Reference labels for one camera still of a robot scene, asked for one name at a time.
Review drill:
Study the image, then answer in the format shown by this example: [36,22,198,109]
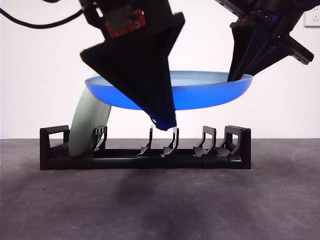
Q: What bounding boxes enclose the light blue round plate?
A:
[84,70,254,111]

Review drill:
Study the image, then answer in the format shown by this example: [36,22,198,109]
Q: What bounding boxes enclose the pale green round plate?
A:
[68,72,113,159]

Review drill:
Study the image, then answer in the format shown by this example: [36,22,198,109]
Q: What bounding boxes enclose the black plastic plate rack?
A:
[39,124,252,171]

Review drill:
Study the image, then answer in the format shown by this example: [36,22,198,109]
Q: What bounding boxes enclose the white wall socket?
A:
[303,6,320,28]

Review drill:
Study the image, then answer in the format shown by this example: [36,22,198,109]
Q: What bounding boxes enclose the black cable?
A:
[0,7,85,29]

